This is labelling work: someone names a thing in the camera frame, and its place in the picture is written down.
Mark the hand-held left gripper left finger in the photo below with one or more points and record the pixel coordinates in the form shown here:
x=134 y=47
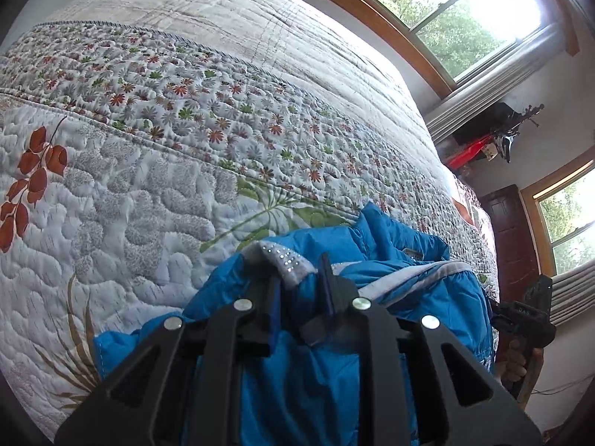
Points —
x=274 y=306

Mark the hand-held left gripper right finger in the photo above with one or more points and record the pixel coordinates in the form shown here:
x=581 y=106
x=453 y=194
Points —
x=328 y=295

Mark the blue puffer jacket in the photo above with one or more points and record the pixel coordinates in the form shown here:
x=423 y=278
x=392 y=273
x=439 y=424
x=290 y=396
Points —
x=316 y=395

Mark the person's right hand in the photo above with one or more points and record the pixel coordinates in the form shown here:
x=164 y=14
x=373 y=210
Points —
x=511 y=362

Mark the short grey curtain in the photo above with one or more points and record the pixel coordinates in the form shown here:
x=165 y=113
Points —
x=576 y=292

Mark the dark wooden bed headboard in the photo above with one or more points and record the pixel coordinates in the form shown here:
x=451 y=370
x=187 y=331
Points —
x=511 y=232

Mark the small wooden-framed window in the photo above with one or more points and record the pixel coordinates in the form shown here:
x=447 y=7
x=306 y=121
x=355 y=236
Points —
x=571 y=223

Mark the white patterned small cloth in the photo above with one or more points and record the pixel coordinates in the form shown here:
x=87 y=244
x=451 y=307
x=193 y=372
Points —
x=488 y=151

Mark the red hanging bag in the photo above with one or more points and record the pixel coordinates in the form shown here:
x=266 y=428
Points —
x=465 y=154

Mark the floral quilted bedspread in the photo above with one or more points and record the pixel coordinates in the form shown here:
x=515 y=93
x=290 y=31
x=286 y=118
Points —
x=162 y=172

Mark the dark wooden coat rack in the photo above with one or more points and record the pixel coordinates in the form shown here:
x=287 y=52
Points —
x=531 y=113

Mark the long grey curtain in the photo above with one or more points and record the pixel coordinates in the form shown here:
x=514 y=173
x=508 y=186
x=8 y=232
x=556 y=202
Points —
x=488 y=97

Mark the large wooden-framed window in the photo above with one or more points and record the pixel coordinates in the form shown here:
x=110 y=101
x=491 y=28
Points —
x=469 y=37

